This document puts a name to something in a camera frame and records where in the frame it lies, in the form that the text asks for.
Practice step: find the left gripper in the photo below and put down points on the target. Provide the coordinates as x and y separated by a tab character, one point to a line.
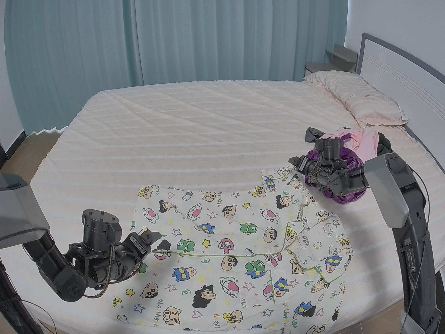
139	246

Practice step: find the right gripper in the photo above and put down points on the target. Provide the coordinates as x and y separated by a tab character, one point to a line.
308	168

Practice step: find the white printed pyjama top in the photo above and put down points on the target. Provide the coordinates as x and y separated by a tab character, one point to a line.
226	228

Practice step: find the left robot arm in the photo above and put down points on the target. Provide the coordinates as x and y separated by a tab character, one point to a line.
55	266

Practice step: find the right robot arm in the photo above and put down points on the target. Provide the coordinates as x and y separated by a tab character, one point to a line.
389	190

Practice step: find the bed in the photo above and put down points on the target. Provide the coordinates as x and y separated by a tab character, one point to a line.
208	124

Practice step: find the dark grey garment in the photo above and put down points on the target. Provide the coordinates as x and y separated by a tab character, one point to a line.
311	134

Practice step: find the purple satin garment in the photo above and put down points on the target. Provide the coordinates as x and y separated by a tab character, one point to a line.
353	157

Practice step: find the pink garment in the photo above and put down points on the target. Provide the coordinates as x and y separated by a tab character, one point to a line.
365	141

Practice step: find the black garment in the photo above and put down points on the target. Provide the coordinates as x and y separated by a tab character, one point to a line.
384	144

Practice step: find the cream pillow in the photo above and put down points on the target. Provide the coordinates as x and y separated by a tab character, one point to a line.
361	99

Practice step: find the grey bedside table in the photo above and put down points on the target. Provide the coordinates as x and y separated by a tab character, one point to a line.
344	54

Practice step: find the blue-green curtain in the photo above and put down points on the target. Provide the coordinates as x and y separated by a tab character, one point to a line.
243	30
69	47

